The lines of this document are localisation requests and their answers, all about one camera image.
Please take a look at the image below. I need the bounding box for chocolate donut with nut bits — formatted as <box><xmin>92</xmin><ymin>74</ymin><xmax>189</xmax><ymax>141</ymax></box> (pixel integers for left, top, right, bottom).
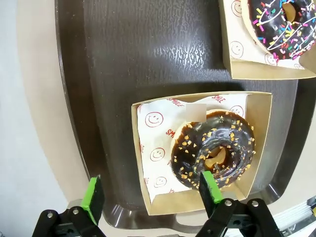
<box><xmin>170</xmin><ymin>110</ymin><xmax>257</xmax><ymax>192</ymax></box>

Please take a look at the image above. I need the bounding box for chocolate donut with coloured sprinkles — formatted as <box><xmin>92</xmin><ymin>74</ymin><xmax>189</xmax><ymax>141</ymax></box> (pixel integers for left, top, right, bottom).
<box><xmin>240</xmin><ymin>0</ymin><xmax>316</xmax><ymax>61</ymax></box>

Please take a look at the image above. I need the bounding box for brown cardboard donut box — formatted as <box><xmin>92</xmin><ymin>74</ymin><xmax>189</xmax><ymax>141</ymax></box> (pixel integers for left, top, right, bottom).
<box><xmin>218</xmin><ymin>0</ymin><xmax>316</xmax><ymax>80</ymax></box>
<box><xmin>130</xmin><ymin>91</ymin><xmax>273</xmax><ymax>216</ymax></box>

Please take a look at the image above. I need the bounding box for white smiley print paper liner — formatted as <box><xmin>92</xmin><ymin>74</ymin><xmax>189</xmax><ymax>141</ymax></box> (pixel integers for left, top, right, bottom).
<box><xmin>136</xmin><ymin>93</ymin><xmax>247</xmax><ymax>196</ymax></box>
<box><xmin>222</xmin><ymin>0</ymin><xmax>316</xmax><ymax>72</ymax></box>

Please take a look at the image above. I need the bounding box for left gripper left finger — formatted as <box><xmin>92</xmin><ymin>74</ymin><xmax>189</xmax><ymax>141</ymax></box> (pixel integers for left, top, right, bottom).
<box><xmin>33</xmin><ymin>174</ymin><xmax>106</xmax><ymax>237</ymax></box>

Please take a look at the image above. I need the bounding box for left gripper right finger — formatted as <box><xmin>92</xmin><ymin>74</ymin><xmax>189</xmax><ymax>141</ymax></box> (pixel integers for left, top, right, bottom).
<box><xmin>197</xmin><ymin>170</ymin><xmax>283</xmax><ymax>237</ymax></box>

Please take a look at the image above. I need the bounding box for brown plastic tray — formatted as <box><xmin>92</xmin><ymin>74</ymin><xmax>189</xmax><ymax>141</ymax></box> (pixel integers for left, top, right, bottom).
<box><xmin>54</xmin><ymin>0</ymin><xmax>316</xmax><ymax>229</ymax></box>

